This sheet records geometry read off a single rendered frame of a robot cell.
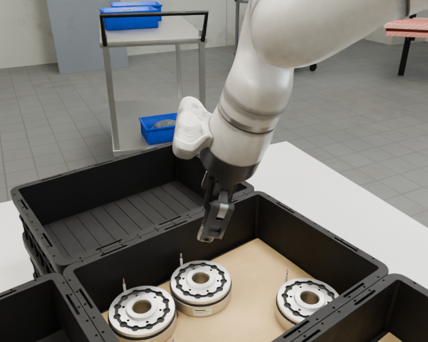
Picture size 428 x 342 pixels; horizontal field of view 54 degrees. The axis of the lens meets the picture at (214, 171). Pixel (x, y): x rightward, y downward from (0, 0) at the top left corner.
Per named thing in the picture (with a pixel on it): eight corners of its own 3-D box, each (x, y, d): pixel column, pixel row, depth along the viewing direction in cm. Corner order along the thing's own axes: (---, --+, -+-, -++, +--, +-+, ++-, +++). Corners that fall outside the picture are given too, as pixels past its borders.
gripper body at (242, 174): (268, 172, 48) (242, 218, 55) (265, 122, 54) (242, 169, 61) (204, 158, 47) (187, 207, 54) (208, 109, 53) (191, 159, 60)
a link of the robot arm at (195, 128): (178, 105, 53) (188, 64, 48) (263, 125, 55) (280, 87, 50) (170, 157, 47) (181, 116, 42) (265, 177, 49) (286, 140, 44)
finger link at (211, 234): (208, 214, 54) (200, 234, 58) (208, 233, 52) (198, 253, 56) (220, 216, 55) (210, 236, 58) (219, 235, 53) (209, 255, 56)
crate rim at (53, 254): (178, 148, 106) (177, 140, 105) (257, 198, 85) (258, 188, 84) (10, 198, 85) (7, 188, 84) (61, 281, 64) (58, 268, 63)
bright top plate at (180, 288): (205, 255, 77) (204, 252, 77) (243, 285, 70) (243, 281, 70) (158, 279, 71) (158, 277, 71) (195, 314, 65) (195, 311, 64)
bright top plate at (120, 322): (152, 279, 71) (152, 277, 71) (187, 315, 65) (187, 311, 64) (97, 307, 66) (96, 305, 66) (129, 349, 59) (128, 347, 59)
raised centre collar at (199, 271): (202, 266, 74) (202, 263, 73) (221, 281, 70) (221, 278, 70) (180, 279, 71) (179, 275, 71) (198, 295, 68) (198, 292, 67)
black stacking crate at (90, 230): (179, 182, 111) (177, 142, 105) (255, 237, 90) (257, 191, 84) (21, 237, 90) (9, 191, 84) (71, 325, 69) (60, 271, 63)
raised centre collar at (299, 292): (309, 285, 70) (310, 281, 69) (331, 303, 66) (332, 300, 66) (287, 296, 67) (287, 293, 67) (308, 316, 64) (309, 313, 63)
